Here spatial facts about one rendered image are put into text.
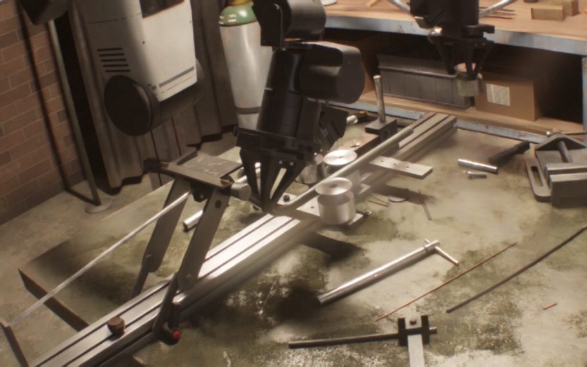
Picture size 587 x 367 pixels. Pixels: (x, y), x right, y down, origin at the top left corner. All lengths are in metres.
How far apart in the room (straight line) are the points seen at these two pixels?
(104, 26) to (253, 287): 0.79
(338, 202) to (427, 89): 1.74
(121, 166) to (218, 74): 0.78
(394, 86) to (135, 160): 1.46
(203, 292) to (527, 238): 0.45
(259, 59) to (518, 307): 2.21
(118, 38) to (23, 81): 2.18
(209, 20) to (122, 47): 2.31
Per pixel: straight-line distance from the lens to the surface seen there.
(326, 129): 0.92
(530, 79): 2.38
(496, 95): 2.47
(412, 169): 1.06
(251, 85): 2.89
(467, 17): 1.13
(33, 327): 2.70
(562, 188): 1.02
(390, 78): 2.72
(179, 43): 1.56
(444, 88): 2.58
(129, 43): 1.48
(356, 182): 1.02
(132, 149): 3.50
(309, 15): 0.86
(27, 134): 3.68
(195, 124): 3.75
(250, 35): 2.84
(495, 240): 0.95
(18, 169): 3.69
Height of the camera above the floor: 1.38
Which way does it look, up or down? 26 degrees down
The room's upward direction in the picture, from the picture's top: 10 degrees counter-clockwise
